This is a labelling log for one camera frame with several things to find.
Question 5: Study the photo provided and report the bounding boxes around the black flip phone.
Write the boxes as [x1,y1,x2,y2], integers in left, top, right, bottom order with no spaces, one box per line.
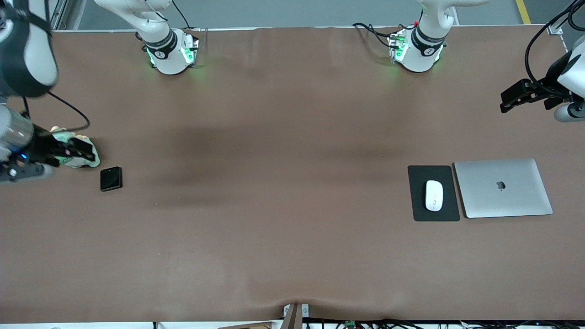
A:
[100,166,123,192]

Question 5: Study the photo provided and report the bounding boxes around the white computer mouse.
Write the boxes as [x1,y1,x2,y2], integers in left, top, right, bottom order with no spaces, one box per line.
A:
[425,180,444,212]

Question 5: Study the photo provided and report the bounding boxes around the black mouse pad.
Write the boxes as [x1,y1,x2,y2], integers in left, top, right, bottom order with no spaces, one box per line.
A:
[407,165,461,222]

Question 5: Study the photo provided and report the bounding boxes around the green dinosaur plush toy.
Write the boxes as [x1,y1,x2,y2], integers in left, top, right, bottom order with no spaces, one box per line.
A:
[49,126,101,169]

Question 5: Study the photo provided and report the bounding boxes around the silver laptop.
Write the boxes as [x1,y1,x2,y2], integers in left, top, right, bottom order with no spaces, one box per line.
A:
[454,159,553,219]

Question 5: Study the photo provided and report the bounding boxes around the brown table cloth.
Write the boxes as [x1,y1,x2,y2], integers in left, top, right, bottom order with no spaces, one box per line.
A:
[0,25,585,324]

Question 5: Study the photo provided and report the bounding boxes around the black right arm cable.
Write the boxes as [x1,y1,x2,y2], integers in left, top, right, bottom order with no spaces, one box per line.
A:
[22,90,91,133]

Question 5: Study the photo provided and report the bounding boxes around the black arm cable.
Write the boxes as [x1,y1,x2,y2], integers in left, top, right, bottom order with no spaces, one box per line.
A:
[22,90,91,133]
[524,0,585,99]

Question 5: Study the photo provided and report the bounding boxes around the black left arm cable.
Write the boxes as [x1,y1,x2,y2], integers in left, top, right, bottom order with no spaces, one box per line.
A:
[524,0,585,99]

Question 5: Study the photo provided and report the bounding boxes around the aluminium frame post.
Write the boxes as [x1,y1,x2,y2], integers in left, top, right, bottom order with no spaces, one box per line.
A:
[48,0,70,31]

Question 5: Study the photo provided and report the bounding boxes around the black left base cables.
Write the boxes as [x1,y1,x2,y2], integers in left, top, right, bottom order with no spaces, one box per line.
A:
[352,21,420,49]

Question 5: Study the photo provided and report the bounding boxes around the black right base cable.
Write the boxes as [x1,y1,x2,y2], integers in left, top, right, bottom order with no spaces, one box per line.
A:
[171,0,193,31]

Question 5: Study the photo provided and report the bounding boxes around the metal table edge bracket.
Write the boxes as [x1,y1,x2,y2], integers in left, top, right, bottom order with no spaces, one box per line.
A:
[282,302,310,329]

